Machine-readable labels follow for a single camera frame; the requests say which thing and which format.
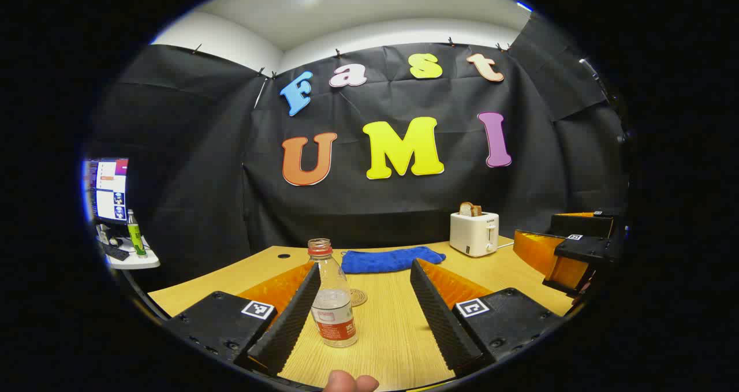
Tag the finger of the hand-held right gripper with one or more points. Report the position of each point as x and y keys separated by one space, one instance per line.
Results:
x=583 y=224
x=583 y=249

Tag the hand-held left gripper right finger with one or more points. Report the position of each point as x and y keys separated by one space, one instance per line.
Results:
x=441 y=323

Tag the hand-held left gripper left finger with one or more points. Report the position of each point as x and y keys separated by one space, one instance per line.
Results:
x=288 y=323

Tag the clear plastic water bottle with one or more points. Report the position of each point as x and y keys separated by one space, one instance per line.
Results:
x=333 y=317

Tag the round wooden coaster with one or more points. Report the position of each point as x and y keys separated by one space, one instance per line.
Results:
x=359 y=298

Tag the green drink bottle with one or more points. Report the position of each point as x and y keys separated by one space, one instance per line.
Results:
x=136 y=236

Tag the blue folded towel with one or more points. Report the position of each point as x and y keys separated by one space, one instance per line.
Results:
x=387 y=260

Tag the white toaster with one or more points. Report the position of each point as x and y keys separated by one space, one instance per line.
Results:
x=473 y=236

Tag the white side table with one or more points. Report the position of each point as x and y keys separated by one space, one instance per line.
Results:
x=141 y=261

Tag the black keyboard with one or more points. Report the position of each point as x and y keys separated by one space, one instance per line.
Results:
x=115 y=252

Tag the computer monitor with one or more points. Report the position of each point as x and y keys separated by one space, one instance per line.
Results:
x=109 y=190

